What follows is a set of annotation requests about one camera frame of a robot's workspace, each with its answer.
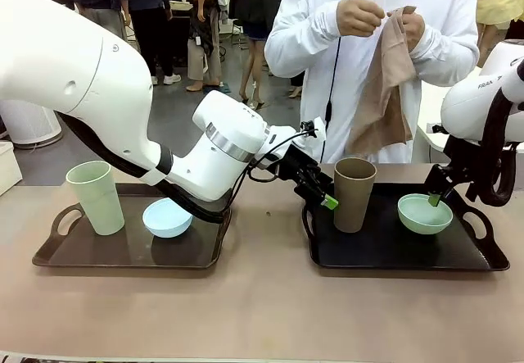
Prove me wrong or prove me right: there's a person's right forearm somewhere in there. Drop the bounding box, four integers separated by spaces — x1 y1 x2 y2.
264 10 341 78

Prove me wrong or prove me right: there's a beige cloth mat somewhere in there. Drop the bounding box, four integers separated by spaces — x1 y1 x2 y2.
346 5 418 157

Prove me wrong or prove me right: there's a black plastic tray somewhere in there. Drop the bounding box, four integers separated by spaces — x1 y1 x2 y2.
301 182 511 272

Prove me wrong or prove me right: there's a person in white jacket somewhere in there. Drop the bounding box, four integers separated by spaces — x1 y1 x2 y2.
264 0 480 166

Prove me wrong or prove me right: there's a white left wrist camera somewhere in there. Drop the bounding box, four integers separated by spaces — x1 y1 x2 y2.
300 119 328 151

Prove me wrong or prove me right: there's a brown plastic cup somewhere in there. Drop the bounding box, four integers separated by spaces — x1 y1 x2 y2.
333 157 377 233

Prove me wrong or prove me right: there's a white air purifier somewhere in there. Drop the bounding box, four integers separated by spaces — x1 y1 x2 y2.
0 99 65 147

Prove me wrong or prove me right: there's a light blue plastic bowl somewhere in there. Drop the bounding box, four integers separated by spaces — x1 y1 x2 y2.
142 197 193 239

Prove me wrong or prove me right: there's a brown plastic tray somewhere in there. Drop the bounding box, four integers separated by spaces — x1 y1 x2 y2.
31 182 233 269

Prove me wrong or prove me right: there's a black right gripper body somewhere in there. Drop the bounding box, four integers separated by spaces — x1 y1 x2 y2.
423 164 472 197

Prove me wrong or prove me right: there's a bystander in beige trousers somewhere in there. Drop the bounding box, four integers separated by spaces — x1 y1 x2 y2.
183 0 225 93

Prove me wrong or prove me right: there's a light green plastic cup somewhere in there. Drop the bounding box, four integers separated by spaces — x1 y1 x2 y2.
65 160 125 236

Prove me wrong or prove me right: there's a person's right hand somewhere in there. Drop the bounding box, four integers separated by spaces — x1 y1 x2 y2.
337 0 388 39

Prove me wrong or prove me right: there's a white box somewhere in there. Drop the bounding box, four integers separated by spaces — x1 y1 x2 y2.
0 141 24 197

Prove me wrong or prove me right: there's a light green plastic bowl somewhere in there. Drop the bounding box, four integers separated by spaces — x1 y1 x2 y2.
397 193 454 236

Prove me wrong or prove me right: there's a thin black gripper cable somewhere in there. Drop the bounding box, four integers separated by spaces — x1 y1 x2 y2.
244 130 318 184

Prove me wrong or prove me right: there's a black earphone cord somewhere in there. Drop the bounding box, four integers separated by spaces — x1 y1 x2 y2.
318 0 355 163

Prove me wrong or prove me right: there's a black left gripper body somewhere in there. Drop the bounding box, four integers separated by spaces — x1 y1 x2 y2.
278 143 333 199

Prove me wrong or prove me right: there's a person's left hand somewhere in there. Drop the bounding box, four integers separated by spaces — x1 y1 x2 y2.
399 9 427 52

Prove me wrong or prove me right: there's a bystander in black trousers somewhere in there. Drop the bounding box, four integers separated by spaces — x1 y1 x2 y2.
122 0 182 86

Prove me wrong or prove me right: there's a person's left forearm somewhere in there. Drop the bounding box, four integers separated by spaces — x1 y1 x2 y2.
409 26 480 82

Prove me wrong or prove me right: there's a bystander with bare legs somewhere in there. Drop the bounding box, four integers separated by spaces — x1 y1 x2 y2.
228 0 284 111

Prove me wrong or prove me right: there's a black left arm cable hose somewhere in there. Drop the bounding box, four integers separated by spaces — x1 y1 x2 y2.
56 111 230 224

